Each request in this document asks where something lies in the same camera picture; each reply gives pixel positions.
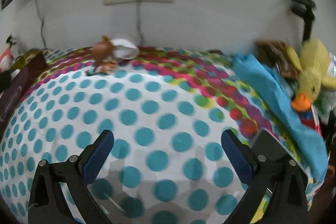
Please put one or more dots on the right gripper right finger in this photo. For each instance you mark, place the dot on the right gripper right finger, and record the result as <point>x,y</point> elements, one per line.
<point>251,171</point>

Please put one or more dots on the gold metal tin box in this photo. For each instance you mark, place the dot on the gold metal tin box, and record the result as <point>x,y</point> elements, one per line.
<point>19,87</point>

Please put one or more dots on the brown snack packet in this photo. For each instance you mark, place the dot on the brown snack packet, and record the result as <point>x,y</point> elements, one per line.
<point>273,53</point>

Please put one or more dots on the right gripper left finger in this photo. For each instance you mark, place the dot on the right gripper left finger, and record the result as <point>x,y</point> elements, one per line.
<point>82,171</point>

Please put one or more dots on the blue cloth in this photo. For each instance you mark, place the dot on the blue cloth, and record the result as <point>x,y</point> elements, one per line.
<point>266,83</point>

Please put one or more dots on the black clamp mount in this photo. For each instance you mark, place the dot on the black clamp mount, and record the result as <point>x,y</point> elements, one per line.
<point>304,10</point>

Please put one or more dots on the polka dot tablecloth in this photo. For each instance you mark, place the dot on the polka dot tablecloth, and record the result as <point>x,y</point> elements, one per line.
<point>167,110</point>

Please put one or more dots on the yellow plush duck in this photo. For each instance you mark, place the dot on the yellow plush duck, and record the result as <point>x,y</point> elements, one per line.
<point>313,64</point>

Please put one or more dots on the brown haired figurine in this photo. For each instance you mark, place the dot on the brown haired figurine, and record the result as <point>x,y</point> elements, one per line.
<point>102,55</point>

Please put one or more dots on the black spray bottle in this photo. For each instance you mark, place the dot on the black spray bottle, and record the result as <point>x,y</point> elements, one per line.
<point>14,47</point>

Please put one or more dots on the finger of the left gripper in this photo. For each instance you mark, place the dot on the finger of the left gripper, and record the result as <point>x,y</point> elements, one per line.
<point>5,80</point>

